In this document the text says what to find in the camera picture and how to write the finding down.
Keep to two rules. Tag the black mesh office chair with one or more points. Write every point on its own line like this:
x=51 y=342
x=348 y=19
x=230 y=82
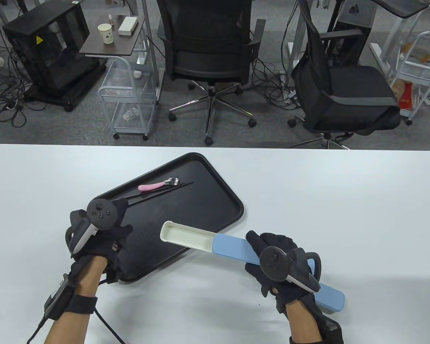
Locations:
x=208 y=43

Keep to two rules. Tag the person's left thumb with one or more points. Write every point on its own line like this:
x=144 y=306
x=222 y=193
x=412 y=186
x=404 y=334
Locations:
x=124 y=234

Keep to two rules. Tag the person's left hand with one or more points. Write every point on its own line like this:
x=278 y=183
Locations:
x=123 y=219

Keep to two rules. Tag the white cutlery case base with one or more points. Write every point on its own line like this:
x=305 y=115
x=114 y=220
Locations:
x=186 y=237

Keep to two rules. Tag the person's right forearm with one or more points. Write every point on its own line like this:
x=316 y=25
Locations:
x=304 y=324

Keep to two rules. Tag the person's left forearm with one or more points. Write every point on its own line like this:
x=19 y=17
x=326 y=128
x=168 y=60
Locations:
x=75 y=324

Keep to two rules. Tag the red snack packet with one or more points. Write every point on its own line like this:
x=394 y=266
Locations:
x=405 y=97

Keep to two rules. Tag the black computer tower cabinet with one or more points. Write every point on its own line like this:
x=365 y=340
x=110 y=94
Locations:
x=46 y=53

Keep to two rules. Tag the black chopstick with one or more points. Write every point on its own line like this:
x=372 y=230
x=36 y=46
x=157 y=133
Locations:
x=154 y=196
x=165 y=190

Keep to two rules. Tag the white rectangular box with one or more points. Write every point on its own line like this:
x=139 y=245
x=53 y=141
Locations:
x=128 y=25

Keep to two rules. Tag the brown side table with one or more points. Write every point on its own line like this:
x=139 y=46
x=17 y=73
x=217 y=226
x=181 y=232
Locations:
x=107 y=48

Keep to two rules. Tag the black white right glove controller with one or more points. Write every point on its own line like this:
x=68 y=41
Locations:
x=272 y=263

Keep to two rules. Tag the white paper cup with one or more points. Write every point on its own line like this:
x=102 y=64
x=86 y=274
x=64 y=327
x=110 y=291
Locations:
x=106 y=35

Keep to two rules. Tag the dark desk top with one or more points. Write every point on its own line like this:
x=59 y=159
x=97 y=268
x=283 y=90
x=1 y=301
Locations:
x=412 y=8

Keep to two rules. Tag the black plastic serving tray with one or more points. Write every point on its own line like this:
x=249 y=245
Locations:
x=186 y=215

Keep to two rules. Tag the blue cutlery case lid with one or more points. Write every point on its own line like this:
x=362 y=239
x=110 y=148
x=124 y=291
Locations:
x=233 y=247

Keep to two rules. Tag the black white left glove controller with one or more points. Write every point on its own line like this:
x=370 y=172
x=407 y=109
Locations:
x=100 y=211

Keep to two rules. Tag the black white glove controller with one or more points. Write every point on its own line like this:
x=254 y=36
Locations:
x=100 y=211
x=272 y=263

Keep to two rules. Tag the person's right hand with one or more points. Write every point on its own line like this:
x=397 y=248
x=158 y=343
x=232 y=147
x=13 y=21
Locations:
x=288 y=247

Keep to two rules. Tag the white desk frame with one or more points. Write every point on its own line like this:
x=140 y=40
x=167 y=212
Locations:
x=383 y=53

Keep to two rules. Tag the white rolling cart with basket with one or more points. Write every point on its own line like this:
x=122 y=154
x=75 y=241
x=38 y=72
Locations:
x=421 y=73

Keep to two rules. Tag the white desk leg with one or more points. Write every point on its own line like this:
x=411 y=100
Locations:
x=151 y=50
x=296 y=39

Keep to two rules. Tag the person's right thumb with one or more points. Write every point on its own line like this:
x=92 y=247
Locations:
x=253 y=273

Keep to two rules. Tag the black desktop computer tower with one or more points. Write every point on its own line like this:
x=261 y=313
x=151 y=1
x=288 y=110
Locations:
x=354 y=32

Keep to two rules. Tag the crumpled clear plastic wrap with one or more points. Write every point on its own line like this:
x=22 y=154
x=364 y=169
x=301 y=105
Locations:
x=130 y=114

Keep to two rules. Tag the black office chair grey armrests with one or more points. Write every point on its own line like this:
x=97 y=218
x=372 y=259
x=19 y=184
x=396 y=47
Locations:
x=344 y=89

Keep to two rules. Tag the small dropper bottle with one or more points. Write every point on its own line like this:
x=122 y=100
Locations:
x=111 y=20

